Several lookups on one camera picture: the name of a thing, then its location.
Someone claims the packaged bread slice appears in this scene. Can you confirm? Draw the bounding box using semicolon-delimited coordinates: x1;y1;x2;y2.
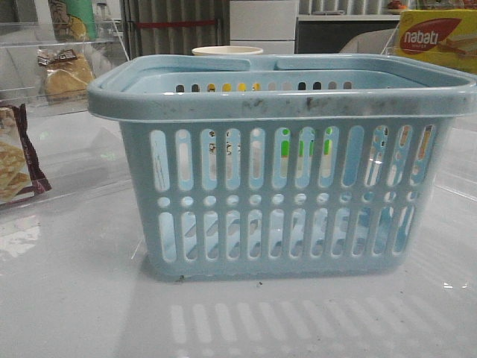
37;48;95;103

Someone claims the light blue plastic basket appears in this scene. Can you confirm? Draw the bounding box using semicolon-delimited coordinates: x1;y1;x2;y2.
87;54;476;279

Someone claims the cream paper cup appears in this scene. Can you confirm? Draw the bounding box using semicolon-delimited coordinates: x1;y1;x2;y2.
192;45;264;57

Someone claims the white cabinet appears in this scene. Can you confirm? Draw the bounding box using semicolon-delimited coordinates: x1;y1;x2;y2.
230;1;299;54

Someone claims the clear acrylic display shelf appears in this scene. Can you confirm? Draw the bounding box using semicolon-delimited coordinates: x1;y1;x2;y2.
1;18;127;208

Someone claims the brown cracker snack packet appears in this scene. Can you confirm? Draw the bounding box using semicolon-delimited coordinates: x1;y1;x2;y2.
1;104;51;206

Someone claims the green cartoon snack bag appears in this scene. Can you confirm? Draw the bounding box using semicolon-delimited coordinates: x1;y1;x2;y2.
48;0;97;42

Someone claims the yellow nabati wafer box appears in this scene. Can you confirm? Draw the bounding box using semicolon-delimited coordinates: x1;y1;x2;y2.
393;9;476;74

